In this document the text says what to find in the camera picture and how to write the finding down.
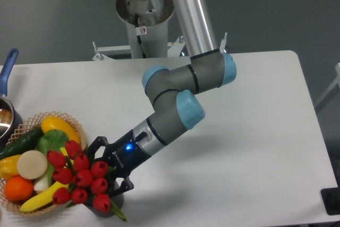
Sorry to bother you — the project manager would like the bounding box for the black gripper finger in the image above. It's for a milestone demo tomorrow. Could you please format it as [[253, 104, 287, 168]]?
[[108, 176, 133, 197], [87, 136, 109, 163]]

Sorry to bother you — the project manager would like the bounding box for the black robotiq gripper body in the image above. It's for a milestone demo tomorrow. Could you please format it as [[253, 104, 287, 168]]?
[[102, 130, 151, 178]]

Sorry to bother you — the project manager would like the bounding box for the dark grey ribbed vase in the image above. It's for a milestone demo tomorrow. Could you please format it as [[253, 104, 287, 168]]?
[[85, 181, 126, 221]]

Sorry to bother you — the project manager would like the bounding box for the red tulip bouquet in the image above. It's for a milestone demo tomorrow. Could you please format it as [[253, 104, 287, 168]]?
[[47, 140, 115, 207]]

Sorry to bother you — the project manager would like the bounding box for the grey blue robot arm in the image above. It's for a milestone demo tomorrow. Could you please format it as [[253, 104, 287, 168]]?
[[90, 0, 236, 197]]

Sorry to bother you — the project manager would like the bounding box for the green bok choy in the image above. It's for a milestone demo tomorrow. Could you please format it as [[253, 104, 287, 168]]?
[[34, 129, 69, 193]]

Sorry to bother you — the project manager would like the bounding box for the yellow squash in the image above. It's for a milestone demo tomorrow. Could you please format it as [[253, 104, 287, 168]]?
[[40, 115, 80, 144]]

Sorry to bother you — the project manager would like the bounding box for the woven wicker basket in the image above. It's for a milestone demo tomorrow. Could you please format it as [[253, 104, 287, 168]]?
[[1, 111, 87, 217]]

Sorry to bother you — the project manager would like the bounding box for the beige round disc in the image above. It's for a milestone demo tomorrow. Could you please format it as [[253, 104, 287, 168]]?
[[16, 150, 48, 180]]

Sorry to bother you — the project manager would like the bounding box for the green cucumber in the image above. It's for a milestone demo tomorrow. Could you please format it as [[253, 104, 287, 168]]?
[[1, 127, 44, 159]]

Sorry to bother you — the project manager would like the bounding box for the yellow banana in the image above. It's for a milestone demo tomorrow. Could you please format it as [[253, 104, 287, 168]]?
[[20, 147, 70, 213]]

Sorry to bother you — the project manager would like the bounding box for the yellow bell pepper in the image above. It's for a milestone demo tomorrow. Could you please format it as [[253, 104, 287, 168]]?
[[1, 155, 21, 180]]

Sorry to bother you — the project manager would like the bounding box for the orange fruit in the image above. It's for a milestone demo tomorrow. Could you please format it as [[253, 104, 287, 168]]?
[[4, 175, 33, 201]]

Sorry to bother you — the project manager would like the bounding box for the black device at table edge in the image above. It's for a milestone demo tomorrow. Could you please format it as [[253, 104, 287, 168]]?
[[320, 187, 339, 215]]

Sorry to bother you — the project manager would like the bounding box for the blue handled saucepan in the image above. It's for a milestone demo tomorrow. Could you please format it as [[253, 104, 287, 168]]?
[[1, 48, 22, 151]]

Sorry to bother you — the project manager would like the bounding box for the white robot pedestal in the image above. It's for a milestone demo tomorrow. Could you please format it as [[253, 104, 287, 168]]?
[[91, 0, 229, 62]]

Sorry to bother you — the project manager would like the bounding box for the white furniture frame right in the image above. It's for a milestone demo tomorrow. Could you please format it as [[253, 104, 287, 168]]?
[[314, 63, 339, 114]]

